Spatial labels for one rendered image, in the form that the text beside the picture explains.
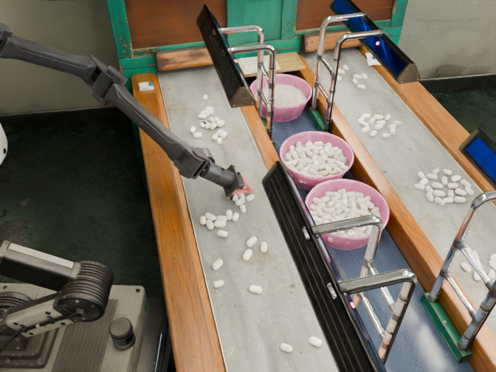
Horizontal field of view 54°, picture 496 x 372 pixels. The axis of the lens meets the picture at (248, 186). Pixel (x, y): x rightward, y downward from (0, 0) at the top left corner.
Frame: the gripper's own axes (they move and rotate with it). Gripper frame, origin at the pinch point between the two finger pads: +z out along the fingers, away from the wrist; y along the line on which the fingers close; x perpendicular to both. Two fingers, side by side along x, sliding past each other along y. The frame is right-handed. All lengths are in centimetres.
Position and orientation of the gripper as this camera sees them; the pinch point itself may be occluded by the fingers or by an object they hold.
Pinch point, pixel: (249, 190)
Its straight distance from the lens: 163.9
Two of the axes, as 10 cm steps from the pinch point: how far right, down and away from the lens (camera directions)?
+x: -6.4, 6.6, 3.9
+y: -2.5, -6.6, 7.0
